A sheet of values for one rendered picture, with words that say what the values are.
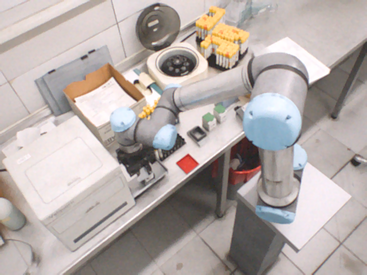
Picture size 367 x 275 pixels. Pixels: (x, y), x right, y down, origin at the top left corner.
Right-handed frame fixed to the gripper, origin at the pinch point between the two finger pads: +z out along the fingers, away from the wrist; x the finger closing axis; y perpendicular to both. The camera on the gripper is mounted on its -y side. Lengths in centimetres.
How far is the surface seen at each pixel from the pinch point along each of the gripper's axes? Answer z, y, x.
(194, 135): 5.8, -26.9, -3.0
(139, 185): 5.0, 4.2, 0.8
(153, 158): 6.5, -7.5, -6.2
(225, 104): 5.2, -47.7, -6.0
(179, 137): 7.1, -21.9, -7.2
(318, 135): 97, -133, 7
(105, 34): -15, -25, -60
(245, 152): 73, -72, -9
